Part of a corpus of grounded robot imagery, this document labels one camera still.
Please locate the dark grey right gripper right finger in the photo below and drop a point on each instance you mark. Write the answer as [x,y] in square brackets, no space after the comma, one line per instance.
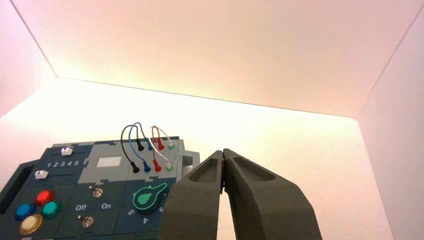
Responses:
[265,208]

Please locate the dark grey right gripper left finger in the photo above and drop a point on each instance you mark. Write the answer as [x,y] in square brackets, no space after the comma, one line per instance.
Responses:
[192,205]

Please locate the green black rotary knob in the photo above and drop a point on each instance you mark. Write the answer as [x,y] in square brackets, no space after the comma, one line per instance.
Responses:
[145,198]

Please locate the dark blue grey task board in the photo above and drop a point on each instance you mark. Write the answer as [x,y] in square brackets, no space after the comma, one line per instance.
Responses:
[112,182]

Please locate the white slider knob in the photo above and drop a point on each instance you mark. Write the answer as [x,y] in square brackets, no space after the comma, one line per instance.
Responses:
[41,174]
[67,151]

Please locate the green round push button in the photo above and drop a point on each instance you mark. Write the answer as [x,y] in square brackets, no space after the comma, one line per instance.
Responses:
[51,209]

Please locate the red round push button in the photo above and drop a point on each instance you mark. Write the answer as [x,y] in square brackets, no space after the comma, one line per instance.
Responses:
[45,197]

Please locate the yellow round push button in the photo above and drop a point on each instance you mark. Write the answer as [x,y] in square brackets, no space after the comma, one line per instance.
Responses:
[30,224]

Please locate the blue round push button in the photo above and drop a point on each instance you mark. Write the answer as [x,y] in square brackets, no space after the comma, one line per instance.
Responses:
[24,211]

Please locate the metal toggle switch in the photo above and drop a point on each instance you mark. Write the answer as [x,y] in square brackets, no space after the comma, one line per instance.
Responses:
[86,222]
[97,192]

